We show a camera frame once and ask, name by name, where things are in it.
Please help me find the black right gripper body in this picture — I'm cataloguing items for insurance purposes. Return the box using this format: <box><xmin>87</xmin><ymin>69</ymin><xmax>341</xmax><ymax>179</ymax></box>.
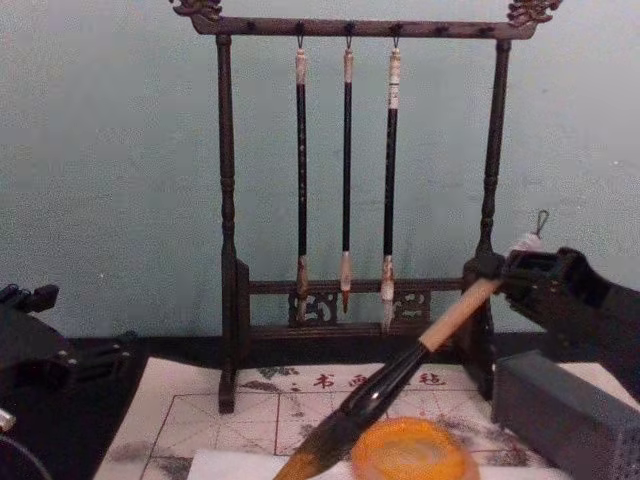
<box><xmin>539</xmin><ymin>246</ymin><xmax>640</xmax><ymax>400</ymax></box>

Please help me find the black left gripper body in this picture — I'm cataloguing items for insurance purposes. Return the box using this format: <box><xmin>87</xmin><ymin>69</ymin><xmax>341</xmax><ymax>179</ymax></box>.
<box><xmin>0</xmin><ymin>303</ymin><xmax>79</xmax><ymax>402</ymax></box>

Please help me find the large calligraphy brush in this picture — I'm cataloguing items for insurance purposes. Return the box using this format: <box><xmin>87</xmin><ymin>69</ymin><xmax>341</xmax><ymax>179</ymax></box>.
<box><xmin>271</xmin><ymin>209</ymin><xmax>552</xmax><ymax>480</ymax></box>

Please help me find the black table cloth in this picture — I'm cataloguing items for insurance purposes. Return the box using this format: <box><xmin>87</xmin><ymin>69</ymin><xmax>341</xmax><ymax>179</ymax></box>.
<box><xmin>0</xmin><ymin>333</ymin><xmax>640</xmax><ymax>480</ymax></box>

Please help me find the dark grey rectangular block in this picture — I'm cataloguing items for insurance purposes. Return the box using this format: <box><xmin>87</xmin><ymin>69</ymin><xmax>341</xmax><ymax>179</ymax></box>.
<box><xmin>491</xmin><ymin>349</ymin><xmax>640</xmax><ymax>480</ymax></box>

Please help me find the white felt mat, red grid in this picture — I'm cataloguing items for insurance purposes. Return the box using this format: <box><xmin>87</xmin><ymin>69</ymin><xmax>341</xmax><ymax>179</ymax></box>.
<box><xmin>93</xmin><ymin>355</ymin><xmax>640</xmax><ymax>480</ymax></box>

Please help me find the white paper sheet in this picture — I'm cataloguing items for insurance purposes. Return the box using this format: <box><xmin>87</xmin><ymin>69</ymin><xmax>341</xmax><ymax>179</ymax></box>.
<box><xmin>186</xmin><ymin>448</ymin><xmax>576</xmax><ymax>480</ymax></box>

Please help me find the hanging brush with white tip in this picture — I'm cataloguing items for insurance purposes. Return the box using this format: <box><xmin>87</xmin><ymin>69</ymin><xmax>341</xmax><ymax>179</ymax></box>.
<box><xmin>379</xmin><ymin>33</ymin><xmax>405</xmax><ymax>335</ymax></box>

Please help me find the orange translucent dish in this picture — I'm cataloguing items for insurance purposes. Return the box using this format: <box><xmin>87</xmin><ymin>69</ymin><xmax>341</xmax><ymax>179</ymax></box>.
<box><xmin>349</xmin><ymin>416</ymin><xmax>482</xmax><ymax>480</ymax></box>

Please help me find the dark wooden brush rack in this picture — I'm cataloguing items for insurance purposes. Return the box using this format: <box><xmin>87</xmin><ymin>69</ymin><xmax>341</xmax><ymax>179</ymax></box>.
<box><xmin>168</xmin><ymin>0</ymin><xmax>557</xmax><ymax>416</ymax></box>

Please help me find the thin hanging calligraphy brush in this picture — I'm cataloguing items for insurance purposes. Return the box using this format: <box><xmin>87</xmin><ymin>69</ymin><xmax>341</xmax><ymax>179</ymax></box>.
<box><xmin>339</xmin><ymin>33</ymin><xmax>357</xmax><ymax>315</ymax></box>

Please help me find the hanging brush with brown tip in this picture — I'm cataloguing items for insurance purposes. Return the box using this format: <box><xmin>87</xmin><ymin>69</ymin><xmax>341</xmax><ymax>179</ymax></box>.
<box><xmin>292</xmin><ymin>33</ymin><xmax>312</xmax><ymax>322</ymax></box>

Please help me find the thin dark cable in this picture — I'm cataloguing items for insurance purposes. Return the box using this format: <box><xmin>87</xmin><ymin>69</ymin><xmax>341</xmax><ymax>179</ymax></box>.
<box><xmin>0</xmin><ymin>407</ymin><xmax>52</xmax><ymax>480</ymax></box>

